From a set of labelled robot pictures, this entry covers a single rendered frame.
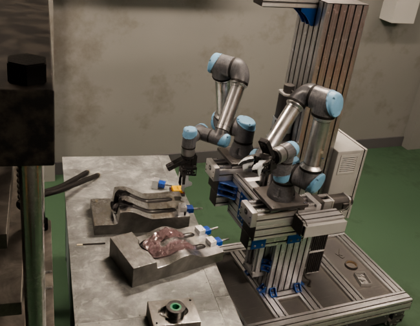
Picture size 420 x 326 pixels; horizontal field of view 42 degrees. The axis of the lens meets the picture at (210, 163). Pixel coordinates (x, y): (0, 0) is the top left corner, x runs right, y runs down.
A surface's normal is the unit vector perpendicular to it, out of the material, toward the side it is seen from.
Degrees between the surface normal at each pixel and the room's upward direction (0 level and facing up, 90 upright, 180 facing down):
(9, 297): 0
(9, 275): 0
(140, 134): 90
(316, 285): 0
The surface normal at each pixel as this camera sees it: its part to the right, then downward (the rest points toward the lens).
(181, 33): 0.38, 0.46
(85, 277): 0.12, -0.88
